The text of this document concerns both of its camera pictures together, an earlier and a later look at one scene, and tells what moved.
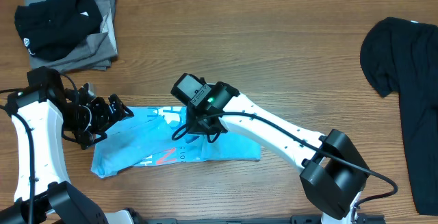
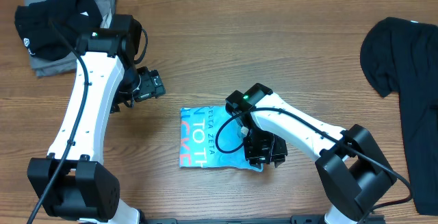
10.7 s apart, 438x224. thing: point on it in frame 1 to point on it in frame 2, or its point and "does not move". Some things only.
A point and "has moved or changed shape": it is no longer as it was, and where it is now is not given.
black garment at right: (400, 55) does not move
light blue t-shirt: (146, 138) has moved or changed shape
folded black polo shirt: (50, 28) does not move
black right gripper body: (198, 127) to (265, 146)
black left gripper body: (85, 122) to (144, 86)
